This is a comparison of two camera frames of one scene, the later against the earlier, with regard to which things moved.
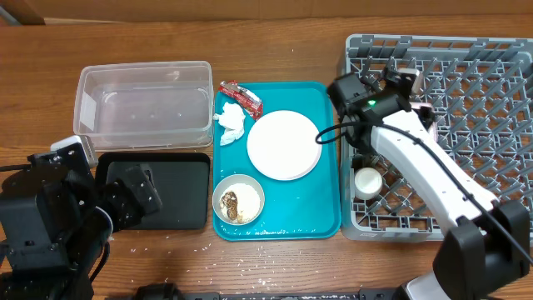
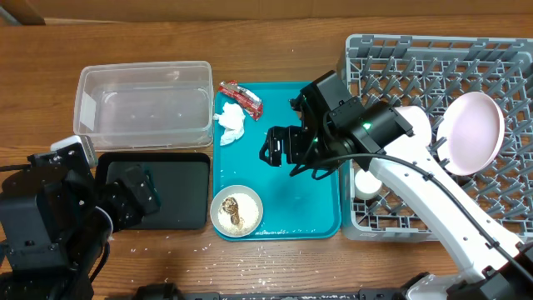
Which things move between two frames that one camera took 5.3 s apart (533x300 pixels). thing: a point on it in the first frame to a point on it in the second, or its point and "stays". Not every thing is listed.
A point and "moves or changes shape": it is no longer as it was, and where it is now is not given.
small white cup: (367, 183) stays
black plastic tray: (181, 181) stays
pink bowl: (433, 129) moves or changes shape
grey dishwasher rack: (480, 92) stays
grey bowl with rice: (238, 199) moves or changes shape
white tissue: (231, 118) stays
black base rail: (196, 295) stays
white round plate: (281, 145) to (470, 133)
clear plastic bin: (139, 106) stays
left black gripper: (133, 210) stays
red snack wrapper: (251, 102) stays
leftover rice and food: (240, 202) moves or changes shape
